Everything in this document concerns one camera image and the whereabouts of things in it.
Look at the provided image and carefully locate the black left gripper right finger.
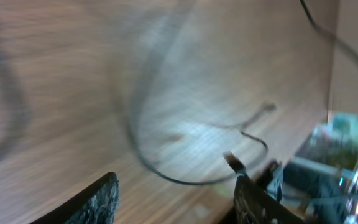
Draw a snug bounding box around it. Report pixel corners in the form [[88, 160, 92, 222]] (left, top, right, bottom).
[[234, 175, 303, 224]]

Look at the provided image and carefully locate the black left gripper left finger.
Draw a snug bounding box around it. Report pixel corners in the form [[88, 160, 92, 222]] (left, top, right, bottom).
[[32, 172, 119, 224]]

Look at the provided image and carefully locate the thick black USB cable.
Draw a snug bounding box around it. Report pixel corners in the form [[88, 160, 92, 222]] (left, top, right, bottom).
[[126, 0, 270, 187]]

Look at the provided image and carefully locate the thin black cable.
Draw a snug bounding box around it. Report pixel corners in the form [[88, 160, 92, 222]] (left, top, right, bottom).
[[209, 0, 358, 131]]

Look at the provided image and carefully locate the colourful clutter beside table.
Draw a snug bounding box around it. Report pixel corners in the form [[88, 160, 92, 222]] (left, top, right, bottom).
[[267, 113, 358, 223]]

